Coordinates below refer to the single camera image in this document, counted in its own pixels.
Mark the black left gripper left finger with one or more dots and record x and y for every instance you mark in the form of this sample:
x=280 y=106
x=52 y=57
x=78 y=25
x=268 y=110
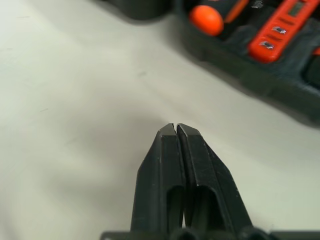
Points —
x=160 y=175

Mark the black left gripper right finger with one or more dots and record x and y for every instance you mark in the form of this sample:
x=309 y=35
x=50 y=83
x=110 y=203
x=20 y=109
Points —
x=207 y=180

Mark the orange voltage tester pen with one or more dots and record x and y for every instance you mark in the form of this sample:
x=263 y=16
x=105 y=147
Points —
x=275 y=37

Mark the orange black screwdriver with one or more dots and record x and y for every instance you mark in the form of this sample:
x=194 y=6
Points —
x=206 y=20

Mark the black tool case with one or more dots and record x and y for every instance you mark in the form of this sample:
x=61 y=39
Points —
x=250 y=72

